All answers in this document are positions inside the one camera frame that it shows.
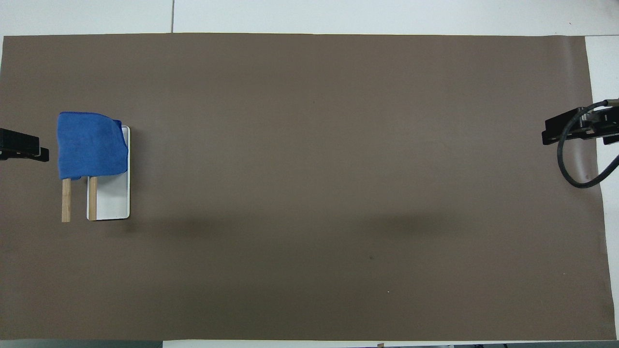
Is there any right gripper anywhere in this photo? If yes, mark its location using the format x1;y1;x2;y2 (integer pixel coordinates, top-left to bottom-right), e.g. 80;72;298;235
541;106;619;146

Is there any white rack with wooden bars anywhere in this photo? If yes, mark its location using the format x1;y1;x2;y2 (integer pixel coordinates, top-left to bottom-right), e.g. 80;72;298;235
61;125;131;223

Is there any black cable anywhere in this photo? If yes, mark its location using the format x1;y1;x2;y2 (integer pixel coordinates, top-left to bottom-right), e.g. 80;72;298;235
557;99;619;189

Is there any blue towel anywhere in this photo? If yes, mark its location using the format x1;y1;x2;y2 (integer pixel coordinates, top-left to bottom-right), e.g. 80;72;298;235
57;112;129;180

